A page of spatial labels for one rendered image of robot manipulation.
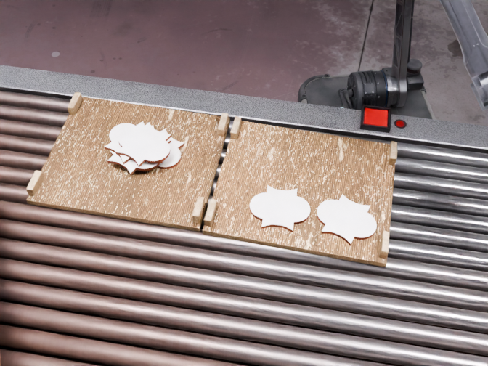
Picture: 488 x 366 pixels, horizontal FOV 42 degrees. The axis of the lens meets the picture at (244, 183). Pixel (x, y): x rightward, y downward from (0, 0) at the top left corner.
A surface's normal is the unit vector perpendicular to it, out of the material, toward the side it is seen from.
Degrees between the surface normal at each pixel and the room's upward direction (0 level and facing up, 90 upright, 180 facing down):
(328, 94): 0
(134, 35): 0
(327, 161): 0
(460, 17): 63
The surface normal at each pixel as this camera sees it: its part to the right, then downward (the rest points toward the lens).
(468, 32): -0.19, 0.40
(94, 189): 0.00, -0.62
